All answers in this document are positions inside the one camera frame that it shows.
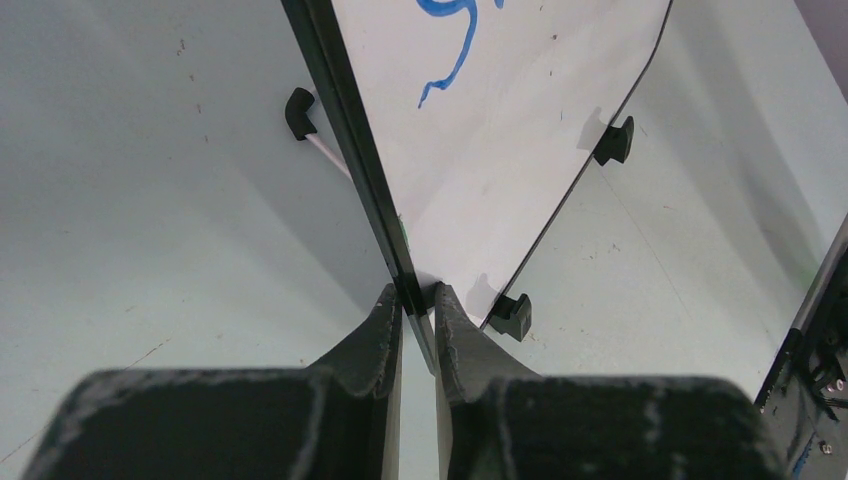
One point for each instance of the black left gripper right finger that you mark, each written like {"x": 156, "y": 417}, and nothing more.
{"x": 498, "y": 419}

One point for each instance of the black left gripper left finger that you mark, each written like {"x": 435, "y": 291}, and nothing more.
{"x": 337, "y": 418}

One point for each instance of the small black framed whiteboard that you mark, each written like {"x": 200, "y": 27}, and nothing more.
{"x": 466, "y": 124}

